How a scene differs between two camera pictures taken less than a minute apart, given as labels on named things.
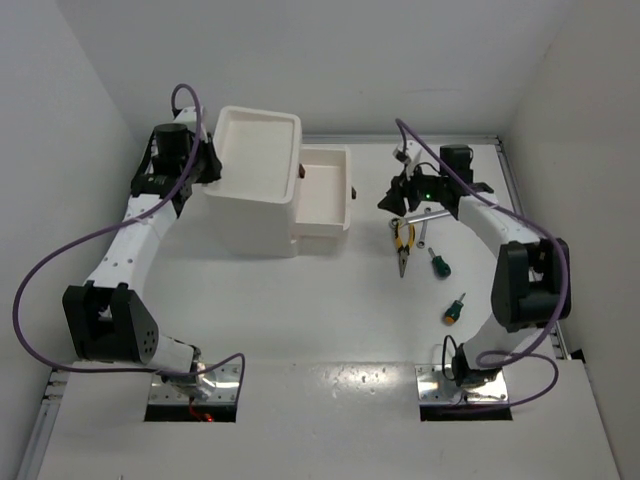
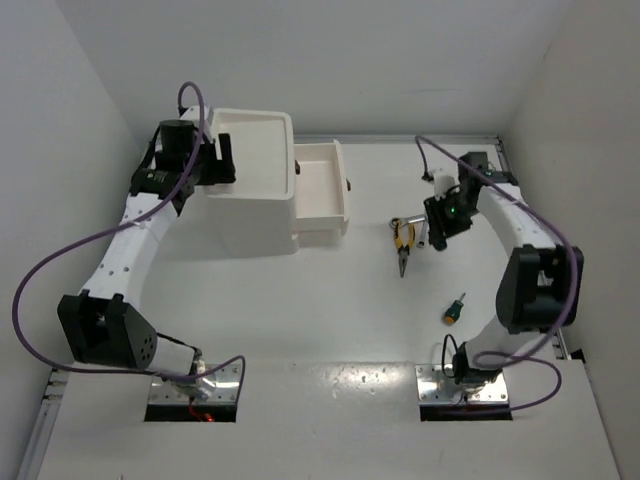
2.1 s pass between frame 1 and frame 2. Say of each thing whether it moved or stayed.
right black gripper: moved
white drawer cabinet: stayed
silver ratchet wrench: stayed
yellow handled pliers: stayed
